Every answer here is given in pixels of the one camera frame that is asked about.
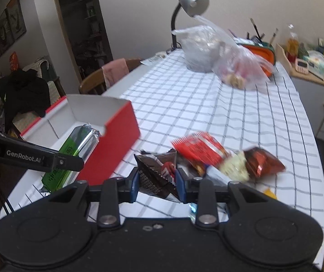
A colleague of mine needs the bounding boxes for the black dark snack packet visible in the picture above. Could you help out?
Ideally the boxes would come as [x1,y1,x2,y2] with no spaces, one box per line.
[134,149,179,202]

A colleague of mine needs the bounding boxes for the red chips bag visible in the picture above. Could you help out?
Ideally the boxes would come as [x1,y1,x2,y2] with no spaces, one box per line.
[171,131,231,176]

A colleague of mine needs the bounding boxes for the cream white snack packet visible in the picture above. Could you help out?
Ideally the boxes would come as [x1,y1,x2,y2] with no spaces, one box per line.
[217,151,250,182]

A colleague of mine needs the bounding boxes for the green foil snack packet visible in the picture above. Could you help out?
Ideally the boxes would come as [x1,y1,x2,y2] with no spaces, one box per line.
[40,124,100,193]

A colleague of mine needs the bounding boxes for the brown red Oreo packet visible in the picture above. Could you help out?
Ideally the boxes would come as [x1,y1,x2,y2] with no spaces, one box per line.
[243,147,286,179]

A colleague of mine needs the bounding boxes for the white blue snack packet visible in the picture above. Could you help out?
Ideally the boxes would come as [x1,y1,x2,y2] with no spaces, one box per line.
[189,166,231,223]

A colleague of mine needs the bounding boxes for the yellow snack packet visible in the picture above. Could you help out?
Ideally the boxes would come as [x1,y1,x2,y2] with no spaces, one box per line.
[263,188,277,199]

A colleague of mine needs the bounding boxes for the black clothes pile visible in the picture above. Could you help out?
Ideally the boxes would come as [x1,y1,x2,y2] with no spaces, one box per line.
[0,69,51,133]

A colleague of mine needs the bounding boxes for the red white cardboard box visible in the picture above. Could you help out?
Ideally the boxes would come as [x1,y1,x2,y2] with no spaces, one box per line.
[20,95,140,192]

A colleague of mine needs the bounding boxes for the grid pattern tablecloth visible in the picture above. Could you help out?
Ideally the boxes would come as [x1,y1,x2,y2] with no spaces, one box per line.
[7,48,324,270]

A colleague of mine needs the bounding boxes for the wooden chair left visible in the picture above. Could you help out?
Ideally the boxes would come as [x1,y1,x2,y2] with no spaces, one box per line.
[79,58,142,95]

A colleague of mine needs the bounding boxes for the pink cloth on chair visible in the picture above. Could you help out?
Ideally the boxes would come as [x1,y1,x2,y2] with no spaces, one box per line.
[102,58,129,89]

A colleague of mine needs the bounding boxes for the paper card on table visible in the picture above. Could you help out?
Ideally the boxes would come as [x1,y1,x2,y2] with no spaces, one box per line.
[141,52,167,66]

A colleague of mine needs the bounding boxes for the pink clear plastic snack bag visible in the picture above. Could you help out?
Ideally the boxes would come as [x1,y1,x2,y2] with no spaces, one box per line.
[212,37,275,90]

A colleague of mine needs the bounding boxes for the grey clear plastic bag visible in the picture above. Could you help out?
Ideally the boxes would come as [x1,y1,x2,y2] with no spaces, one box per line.
[171,15,237,73]

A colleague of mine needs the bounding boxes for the orange container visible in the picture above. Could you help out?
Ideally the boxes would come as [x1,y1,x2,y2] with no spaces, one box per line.
[237,40,276,65]

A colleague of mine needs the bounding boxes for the wooden side cabinet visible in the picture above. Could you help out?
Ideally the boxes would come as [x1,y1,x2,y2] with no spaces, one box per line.
[275,44,324,141]

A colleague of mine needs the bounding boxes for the pink small clock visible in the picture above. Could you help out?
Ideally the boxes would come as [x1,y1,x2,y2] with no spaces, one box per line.
[294,58,309,75]

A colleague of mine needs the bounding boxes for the dark bookshelf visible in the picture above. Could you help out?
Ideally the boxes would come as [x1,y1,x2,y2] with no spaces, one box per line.
[56,0,113,80]

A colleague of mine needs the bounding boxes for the glass bottle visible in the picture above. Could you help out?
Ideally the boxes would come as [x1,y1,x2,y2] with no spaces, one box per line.
[286,24,299,63]

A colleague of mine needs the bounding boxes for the silver desk lamp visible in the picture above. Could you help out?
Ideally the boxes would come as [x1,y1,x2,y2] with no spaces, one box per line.
[166,0,211,55]

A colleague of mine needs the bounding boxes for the framed wall picture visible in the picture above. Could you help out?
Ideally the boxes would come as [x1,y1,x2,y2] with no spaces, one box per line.
[0,0,27,57]

